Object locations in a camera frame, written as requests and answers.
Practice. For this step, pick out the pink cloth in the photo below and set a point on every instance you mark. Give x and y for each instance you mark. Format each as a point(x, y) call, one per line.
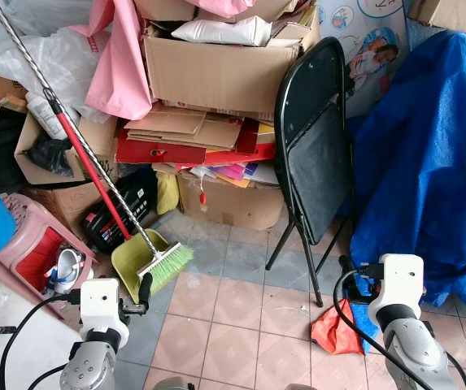
point(119, 73)

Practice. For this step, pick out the flattened cardboard stack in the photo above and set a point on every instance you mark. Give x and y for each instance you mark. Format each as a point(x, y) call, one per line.
point(184, 126)

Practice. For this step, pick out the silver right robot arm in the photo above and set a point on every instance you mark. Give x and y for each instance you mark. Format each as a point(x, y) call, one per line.
point(415, 349)

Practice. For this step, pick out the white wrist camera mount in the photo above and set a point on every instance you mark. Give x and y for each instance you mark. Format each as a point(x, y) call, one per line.
point(397, 280)
point(101, 305)

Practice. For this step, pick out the small open cardboard box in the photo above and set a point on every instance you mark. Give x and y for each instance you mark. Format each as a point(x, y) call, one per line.
point(94, 142)

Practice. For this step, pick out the blue tarp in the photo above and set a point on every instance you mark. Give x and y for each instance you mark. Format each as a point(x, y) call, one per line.
point(428, 162)

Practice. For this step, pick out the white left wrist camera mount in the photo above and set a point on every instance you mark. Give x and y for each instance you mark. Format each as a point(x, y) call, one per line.
point(101, 305)

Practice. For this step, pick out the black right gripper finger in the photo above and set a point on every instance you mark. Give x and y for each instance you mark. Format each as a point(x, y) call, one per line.
point(346, 268)

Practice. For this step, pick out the closed cardboard box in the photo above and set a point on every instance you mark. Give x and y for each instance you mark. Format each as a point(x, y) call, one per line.
point(456, 16)

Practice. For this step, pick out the coloured paper stack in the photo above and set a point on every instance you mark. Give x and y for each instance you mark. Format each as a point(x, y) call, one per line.
point(237, 172)

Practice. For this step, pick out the large open cardboard box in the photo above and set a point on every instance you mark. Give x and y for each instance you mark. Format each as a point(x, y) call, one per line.
point(216, 77)

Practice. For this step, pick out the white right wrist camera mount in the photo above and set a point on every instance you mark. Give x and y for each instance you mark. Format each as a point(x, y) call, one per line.
point(397, 280)

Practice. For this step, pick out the baby print carton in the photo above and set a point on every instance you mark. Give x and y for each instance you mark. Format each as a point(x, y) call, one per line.
point(375, 57)

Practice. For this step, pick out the red cloth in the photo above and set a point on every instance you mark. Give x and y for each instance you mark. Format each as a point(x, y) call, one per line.
point(338, 333)

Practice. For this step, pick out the black folding chair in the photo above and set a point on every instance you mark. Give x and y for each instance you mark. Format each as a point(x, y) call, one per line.
point(318, 171)

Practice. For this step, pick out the black printed carton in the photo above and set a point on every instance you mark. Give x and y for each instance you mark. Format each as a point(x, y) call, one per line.
point(127, 207)

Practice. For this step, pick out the white plastic bottle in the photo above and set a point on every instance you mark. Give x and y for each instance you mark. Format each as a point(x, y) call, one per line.
point(44, 115)

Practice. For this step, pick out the low cardboard box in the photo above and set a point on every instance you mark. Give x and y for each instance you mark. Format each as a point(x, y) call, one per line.
point(232, 207)

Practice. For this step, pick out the clear plastic bag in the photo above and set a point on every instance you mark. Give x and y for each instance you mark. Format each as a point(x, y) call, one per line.
point(37, 65)

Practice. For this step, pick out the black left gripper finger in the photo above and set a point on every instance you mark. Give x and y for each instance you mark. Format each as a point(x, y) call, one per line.
point(145, 289)

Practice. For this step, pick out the pink plastic basket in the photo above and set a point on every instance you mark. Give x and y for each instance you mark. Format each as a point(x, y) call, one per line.
point(25, 236)

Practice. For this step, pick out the white blue shoe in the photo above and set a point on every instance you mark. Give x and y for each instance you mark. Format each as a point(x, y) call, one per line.
point(66, 268)

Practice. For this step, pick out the white plastic bag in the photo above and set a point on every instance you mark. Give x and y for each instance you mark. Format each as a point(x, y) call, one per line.
point(220, 31)

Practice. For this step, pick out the black plastic bag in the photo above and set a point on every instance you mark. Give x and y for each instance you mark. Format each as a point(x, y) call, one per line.
point(50, 154)

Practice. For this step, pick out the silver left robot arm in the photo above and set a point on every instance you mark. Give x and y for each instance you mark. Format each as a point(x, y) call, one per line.
point(86, 370)

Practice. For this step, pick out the red flat boxes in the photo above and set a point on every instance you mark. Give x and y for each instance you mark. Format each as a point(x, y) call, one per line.
point(167, 153)

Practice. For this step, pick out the yellow bag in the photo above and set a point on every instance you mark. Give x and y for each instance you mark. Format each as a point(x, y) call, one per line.
point(167, 193)

